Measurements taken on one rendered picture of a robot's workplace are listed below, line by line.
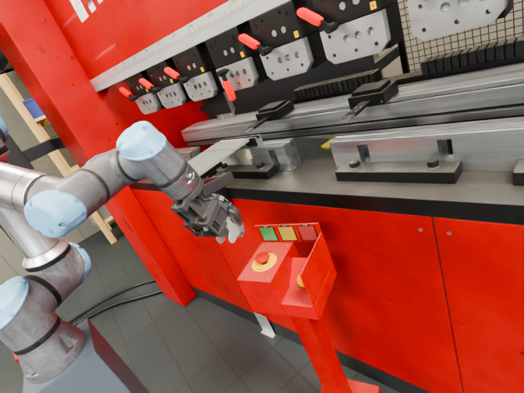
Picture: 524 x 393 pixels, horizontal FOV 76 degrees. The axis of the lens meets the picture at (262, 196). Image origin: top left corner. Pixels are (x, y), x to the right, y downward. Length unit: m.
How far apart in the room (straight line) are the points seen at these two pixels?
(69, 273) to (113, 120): 1.10
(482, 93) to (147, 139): 0.85
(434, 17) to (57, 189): 0.72
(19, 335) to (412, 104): 1.20
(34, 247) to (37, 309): 0.15
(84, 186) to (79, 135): 1.29
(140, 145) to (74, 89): 1.35
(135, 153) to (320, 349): 0.77
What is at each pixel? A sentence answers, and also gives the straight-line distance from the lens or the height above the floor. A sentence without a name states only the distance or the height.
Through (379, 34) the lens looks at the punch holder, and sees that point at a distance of 0.81.
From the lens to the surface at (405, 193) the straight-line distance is 0.83.
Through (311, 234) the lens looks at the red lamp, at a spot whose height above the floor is 0.81.
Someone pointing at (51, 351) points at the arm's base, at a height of 0.83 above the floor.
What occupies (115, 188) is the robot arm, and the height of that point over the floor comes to 1.16.
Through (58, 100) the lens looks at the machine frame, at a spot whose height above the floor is 1.37.
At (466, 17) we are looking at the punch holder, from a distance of 0.76.
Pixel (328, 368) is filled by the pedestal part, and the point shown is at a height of 0.37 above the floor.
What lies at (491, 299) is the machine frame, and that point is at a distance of 0.94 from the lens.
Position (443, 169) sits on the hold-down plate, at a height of 0.91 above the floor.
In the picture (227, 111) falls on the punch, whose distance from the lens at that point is 1.23.
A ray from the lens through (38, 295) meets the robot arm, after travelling 1.01.
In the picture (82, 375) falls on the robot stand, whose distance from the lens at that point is 1.05.
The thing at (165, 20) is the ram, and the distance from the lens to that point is 1.26.
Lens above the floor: 1.30
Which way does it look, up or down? 25 degrees down
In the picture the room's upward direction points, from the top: 23 degrees counter-clockwise
